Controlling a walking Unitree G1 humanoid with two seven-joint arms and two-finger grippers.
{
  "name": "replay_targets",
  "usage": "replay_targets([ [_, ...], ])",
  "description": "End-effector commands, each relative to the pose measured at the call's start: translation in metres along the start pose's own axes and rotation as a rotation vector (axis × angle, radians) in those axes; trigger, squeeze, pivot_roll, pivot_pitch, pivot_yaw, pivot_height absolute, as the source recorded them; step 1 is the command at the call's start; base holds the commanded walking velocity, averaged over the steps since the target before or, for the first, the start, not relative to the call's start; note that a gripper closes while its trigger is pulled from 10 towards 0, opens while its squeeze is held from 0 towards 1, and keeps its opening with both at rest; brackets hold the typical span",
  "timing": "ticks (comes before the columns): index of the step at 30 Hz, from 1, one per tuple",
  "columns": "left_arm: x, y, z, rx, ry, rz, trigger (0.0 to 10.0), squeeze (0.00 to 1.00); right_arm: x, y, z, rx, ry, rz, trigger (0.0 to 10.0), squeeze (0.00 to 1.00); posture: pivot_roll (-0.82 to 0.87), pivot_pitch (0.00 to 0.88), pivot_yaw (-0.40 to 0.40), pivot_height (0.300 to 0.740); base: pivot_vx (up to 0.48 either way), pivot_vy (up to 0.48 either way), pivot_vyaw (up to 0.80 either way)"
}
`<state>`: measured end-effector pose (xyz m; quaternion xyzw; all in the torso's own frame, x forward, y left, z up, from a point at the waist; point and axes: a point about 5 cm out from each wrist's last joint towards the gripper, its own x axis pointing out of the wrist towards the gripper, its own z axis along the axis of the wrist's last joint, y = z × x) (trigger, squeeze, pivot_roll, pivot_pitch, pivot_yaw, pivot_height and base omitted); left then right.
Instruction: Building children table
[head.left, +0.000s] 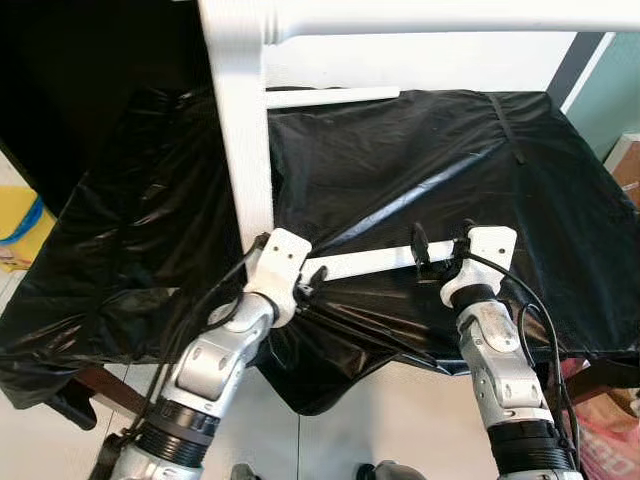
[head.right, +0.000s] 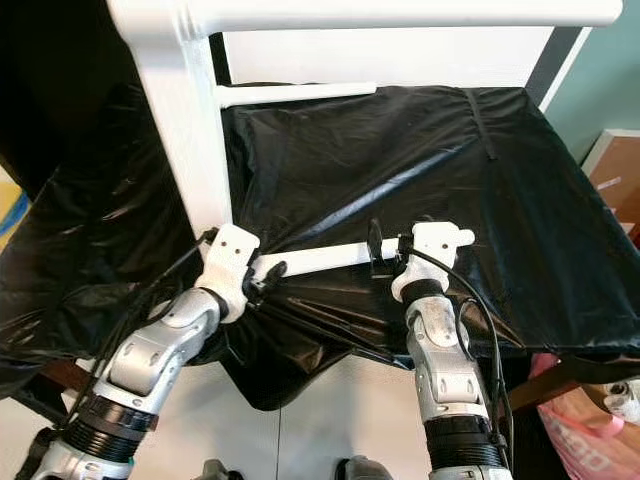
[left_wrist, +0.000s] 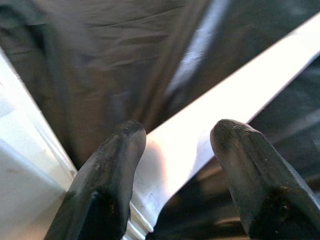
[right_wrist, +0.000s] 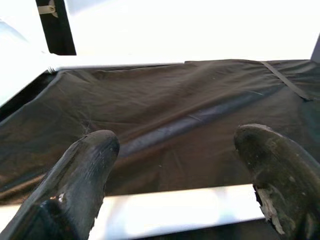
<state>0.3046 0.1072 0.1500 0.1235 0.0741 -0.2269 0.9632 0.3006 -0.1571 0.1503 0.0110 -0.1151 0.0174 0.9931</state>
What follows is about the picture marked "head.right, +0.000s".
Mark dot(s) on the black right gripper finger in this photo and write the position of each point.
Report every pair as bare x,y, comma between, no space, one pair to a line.
376,243

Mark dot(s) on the white plastic table leg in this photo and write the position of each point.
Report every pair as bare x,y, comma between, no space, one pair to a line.
360,12
320,258
300,94

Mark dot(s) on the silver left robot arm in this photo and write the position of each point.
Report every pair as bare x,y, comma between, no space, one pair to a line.
150,365

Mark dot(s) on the black plastic table cover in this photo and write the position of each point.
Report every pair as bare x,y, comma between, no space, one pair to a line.
360,170

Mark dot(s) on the grey left robot foot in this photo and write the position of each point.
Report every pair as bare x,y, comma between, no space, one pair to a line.
215,470

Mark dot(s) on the grey robot foot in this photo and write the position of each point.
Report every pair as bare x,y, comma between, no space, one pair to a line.
215,470
365,469

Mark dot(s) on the yellow and blue package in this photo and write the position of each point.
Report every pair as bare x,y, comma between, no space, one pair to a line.
10,210

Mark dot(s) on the brown wooden table leg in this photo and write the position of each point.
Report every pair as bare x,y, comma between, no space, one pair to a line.
560,385
68,376

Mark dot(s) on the grey right robot foot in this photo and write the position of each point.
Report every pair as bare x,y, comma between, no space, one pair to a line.
365,469

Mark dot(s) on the white panel with cardboard face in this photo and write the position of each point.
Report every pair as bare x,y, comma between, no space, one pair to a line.
615,180

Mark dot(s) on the pink plastic bag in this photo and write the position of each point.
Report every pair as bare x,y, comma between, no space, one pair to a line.
590,430

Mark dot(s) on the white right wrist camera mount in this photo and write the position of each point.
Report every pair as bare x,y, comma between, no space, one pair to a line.
435,240

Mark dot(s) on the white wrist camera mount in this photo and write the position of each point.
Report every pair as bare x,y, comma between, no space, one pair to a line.
435,240
230,255

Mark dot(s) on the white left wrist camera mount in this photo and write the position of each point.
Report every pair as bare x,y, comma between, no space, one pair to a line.
230,255

